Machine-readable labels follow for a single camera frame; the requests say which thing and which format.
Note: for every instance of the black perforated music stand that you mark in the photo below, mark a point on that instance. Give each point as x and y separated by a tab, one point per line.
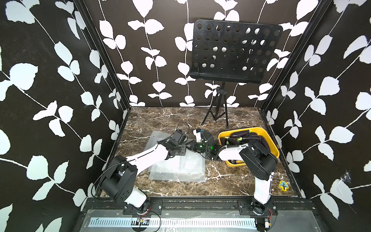
227	51

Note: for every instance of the black front mounting rail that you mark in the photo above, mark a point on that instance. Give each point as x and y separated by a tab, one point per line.
242	204

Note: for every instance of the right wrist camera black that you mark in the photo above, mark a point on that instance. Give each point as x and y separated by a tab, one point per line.
200	136

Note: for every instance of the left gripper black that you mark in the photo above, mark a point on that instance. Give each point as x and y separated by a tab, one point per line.
183	151

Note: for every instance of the clear zip-top bag top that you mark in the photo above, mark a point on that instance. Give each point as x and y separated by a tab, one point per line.
157	140

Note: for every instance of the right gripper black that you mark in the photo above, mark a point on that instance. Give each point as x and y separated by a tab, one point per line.
193	145

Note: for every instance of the stack of clear zip-top bags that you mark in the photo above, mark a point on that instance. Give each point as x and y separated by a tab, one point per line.
187	168

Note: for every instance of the yellow plastic tray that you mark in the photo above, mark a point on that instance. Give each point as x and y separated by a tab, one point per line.
272	142

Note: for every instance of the white perforated strip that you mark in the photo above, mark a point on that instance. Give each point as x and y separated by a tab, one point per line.
126	222

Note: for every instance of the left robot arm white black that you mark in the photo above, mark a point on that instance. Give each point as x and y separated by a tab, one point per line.
118	180

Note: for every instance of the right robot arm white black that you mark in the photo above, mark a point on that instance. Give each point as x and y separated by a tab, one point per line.
257	158

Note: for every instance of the yellow tree sticker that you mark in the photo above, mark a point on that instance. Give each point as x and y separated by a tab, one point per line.
283	186

